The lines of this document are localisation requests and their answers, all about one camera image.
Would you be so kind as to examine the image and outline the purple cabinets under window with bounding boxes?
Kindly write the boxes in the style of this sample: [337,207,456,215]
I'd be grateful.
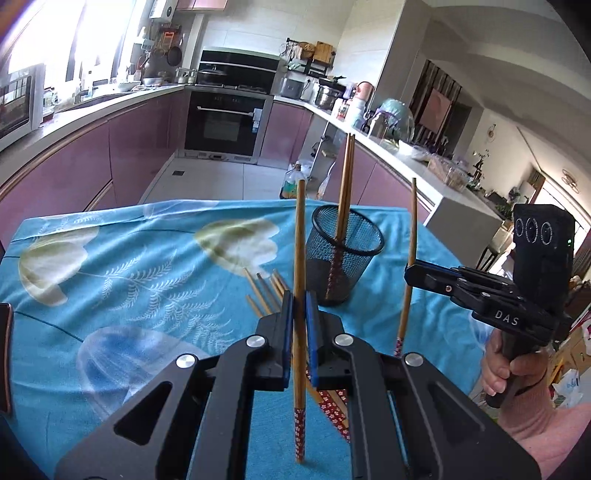
[0,85,192,241]

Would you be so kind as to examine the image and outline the green mesh food cover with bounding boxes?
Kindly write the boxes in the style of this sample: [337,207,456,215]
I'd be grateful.
[369,98,415,144]

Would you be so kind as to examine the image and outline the yellow oil bottle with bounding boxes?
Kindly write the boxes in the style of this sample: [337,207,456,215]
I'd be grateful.
[281,164,308,200]

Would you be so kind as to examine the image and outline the black stove unit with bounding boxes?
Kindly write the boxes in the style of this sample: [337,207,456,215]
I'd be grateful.
[198,48,284,93]

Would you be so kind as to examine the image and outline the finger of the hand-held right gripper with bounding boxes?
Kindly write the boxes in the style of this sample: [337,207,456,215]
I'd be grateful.
[418,260,504,284]
[404,268,525,315]

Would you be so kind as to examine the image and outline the red-tipped wooden chopstick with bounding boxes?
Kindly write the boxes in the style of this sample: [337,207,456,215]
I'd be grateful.
[324,134,352,301]
[330,134,356,296]
[393,178,418,358]
[294,179,307,463]

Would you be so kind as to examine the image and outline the person's right forearm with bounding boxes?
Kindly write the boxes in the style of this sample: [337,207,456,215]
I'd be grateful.
[496,388,591,480]

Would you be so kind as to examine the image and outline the dark wooden partition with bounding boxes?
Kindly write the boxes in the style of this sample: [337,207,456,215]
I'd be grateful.
[410,60,472,145]

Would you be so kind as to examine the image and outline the kitchen window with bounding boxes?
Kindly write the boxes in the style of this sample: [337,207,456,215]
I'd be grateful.
[9,0,153,93]

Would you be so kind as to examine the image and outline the silver cooking pot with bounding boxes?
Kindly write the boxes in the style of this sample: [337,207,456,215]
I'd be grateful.
[315,83,345,110]

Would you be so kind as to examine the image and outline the clear food containers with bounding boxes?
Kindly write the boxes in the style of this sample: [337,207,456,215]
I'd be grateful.
[427,154,468,191]

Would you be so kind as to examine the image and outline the black dish rack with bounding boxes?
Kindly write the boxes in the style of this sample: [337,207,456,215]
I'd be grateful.
[284,39,336,77]

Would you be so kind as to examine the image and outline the blue floral tablecloth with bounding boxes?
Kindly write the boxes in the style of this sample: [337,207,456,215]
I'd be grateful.
[0,198,485,480]

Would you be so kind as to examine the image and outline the black built-in oven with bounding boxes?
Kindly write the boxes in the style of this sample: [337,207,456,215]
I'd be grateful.
[184,88,274,163]

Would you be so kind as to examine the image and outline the bunch of bamboo chopsticks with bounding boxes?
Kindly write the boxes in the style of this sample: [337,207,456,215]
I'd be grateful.
[244,268,352,445]

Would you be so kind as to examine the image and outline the brown-edged flat board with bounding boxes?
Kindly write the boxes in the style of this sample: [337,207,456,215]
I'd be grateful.
[0,302,14,414]

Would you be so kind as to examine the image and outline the person's right hand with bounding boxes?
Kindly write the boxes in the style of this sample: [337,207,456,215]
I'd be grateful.
[481,332,548,402]

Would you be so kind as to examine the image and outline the silver microwave oven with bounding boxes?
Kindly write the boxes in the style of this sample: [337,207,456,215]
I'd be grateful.
[0,64,45,140]

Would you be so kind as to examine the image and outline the silver countertop appliance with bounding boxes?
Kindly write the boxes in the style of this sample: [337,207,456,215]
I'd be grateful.
[281,76,308,99]

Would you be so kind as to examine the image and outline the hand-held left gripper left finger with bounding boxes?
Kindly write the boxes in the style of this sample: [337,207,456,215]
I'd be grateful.
[54,292,296,480]

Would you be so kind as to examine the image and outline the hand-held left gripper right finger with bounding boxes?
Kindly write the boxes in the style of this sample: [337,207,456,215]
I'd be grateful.
[305,291,542,480]

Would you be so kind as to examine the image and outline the black mesh cup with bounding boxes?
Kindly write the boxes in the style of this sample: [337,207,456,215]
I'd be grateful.
[305,205,385,306]

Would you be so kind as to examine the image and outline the purple cabinets beside oven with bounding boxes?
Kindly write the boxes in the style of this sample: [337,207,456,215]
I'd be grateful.
[259,99,435,217]

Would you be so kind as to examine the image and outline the white water heater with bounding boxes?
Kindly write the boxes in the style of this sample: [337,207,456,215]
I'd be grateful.
[150,0,179,20]

